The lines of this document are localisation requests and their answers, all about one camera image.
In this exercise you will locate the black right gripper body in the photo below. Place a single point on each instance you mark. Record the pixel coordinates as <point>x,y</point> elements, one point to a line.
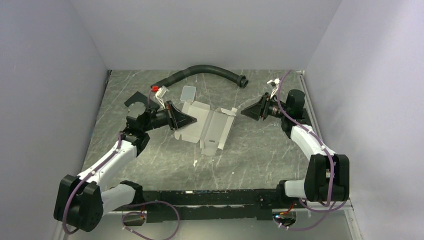
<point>272,108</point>

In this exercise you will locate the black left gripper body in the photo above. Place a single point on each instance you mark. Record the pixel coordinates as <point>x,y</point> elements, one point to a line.
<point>160,119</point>

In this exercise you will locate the white cardboard box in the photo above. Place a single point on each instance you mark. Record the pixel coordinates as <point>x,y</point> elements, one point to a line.
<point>211,129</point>

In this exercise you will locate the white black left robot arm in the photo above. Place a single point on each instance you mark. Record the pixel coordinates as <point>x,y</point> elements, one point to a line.
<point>83,200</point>

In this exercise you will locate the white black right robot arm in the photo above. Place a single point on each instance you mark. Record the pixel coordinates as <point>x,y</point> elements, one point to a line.
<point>328,173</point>

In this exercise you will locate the black flat rectangular box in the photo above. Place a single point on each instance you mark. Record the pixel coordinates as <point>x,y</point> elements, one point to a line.
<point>138,105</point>

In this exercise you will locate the clear white plastic case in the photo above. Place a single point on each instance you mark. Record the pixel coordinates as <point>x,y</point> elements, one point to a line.
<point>188,94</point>

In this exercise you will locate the black mounting base rail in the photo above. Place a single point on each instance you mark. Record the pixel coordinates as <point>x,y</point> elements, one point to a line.
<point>170,205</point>

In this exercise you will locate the aluminium frame rail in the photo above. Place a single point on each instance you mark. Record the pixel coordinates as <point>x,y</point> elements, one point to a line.
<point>318,207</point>

